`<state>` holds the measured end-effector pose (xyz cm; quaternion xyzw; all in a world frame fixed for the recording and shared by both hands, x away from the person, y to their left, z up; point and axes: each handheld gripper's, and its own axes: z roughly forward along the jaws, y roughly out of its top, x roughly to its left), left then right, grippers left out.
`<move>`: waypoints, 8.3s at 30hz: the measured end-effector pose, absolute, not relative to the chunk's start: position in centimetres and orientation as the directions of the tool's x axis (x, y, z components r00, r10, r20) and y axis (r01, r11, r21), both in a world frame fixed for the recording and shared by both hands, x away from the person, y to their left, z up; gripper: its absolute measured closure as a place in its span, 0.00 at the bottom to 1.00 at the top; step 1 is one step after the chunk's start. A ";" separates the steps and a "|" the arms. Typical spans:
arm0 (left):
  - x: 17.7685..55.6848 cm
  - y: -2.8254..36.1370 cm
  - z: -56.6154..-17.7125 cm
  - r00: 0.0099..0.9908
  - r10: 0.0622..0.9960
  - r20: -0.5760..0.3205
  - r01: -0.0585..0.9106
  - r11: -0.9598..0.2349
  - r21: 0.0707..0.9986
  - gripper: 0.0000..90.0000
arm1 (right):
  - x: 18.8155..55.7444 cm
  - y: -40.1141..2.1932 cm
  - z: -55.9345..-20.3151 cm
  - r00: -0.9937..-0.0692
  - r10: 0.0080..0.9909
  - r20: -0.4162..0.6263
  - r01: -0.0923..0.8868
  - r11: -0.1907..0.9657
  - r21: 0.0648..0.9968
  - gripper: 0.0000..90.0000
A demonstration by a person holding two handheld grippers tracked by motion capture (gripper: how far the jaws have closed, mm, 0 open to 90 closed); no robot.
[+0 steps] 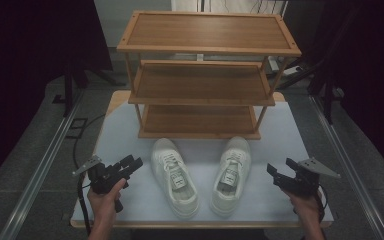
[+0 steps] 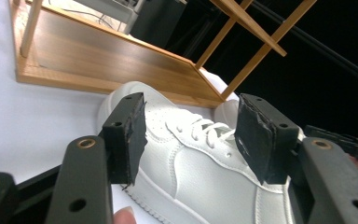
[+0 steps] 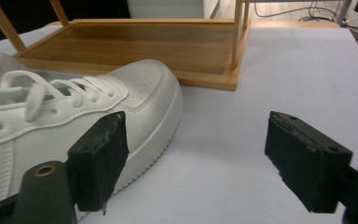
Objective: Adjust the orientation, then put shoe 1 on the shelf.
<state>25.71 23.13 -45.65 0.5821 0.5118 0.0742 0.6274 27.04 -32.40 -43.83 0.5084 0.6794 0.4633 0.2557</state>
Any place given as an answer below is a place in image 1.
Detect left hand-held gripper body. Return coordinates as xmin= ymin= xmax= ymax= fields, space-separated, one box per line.
xmin=72 ymin=154 xmax=133 ymax=214

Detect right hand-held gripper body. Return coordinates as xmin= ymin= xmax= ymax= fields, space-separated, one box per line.
xmin=273 ymin=157 xmax=342 ymax=198

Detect white sneaker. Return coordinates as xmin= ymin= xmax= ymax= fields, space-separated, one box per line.
xmin=150 ymin=137 xmax=201 ymax=220
xmin=209 ymin=135 xmax=252 ymax=218

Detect wooden three-tier shoe rack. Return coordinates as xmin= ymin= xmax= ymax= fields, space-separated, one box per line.
xmin=116 ymin=9 xmax=303 ymax=141

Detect person's left hand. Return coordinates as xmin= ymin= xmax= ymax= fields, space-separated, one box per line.
xmin=87 ymin=178 xmax=130 ymax=225

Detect person's right hand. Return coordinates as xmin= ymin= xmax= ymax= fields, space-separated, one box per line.
xmin=281 ymin=187 xmax=324 ymax=228

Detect black floor socket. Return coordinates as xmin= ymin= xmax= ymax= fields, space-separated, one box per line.
xmin=65 ymin=117 xmax=89 ymax=140

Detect black metal stand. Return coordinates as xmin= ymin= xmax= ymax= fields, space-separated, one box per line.
xmin=51 ymin=61 xmax=126 ymax=118
xmin=275 ymin=6 xmax=361 ymax=125

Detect white power strip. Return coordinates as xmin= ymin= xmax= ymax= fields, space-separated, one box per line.
xmin=267 ymin=55 xmax=304 ymax=77

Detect dark curtain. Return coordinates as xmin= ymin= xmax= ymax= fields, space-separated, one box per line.
xmin=283 ymin=0 xmax=384 ymax=185
xmin=0 ymin=0 xmax=114 ymax=193

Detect white cabinet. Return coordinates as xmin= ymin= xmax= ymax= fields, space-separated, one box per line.
xmin=170 ymin=0 xmax=288 ymax=16

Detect left hand-held gripper black cable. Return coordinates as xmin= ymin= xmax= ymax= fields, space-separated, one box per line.
xmin=76 ymin=172 xmax=93 ymax=236

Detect hand-held gripper black cable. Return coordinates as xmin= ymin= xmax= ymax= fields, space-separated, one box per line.
xmin=76 ymin=172 xmax=93 ymax=236
xmin=314 ymin=189 xmax=328 ymax=224

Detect right hand-held gripper black cable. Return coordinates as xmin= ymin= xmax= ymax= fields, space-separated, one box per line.
xmin=314 ymin=189 xmax=328 ymax=224

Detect black floor cable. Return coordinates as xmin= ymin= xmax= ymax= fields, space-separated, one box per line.
xmin=72 ymin=113 xmax=106 ymax=172

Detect metal floor rail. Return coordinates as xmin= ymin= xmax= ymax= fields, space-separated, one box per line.
xmin=0 ymin=89 xmax=85 ymax=240
xmin=309 ymin=94 xmax=384 ymax=240

